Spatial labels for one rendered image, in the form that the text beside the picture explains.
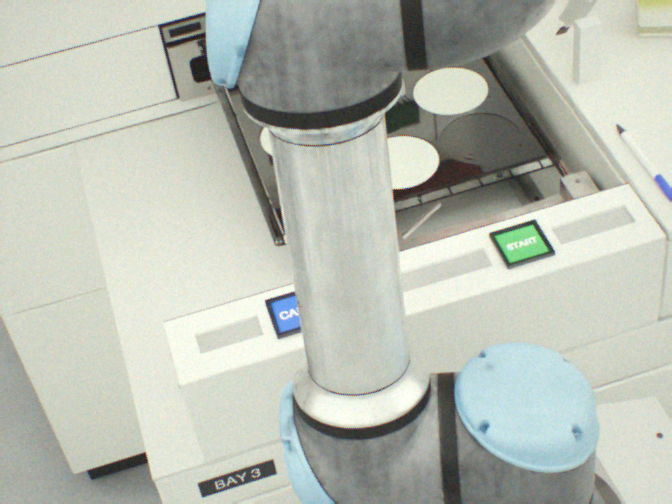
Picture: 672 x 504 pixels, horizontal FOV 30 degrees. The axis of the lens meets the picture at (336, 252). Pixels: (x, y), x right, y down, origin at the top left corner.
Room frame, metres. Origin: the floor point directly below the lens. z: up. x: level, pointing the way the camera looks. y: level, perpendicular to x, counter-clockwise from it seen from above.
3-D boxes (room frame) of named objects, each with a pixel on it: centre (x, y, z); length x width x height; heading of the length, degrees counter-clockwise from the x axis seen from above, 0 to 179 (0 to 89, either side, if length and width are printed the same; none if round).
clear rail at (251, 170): (1.27, 0.10, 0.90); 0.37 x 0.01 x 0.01; 10
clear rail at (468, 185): (1.13, -0.11, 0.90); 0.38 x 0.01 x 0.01; 100
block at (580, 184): (1.08, -0.31, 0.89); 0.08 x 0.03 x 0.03; 10
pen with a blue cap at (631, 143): (1.05, -0.37, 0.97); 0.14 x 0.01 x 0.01; 11
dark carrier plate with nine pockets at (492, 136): (1.30, -0.08, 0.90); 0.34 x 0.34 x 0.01; 10
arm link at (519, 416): (0.64, -0.13, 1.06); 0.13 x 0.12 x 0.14; 81
